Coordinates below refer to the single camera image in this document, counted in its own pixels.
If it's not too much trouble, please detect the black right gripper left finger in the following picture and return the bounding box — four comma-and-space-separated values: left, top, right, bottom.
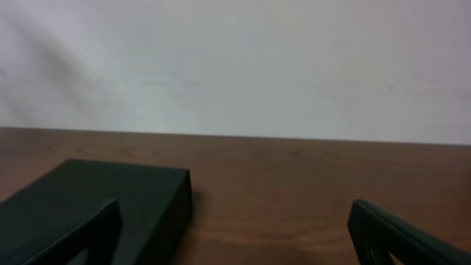
22, 199, 122, 265

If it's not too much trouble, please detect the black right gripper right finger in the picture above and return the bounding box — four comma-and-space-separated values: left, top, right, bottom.
347, 199, 470, 265

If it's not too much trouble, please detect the dark green box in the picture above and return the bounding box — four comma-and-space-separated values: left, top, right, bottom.
1, 160, 193, 264

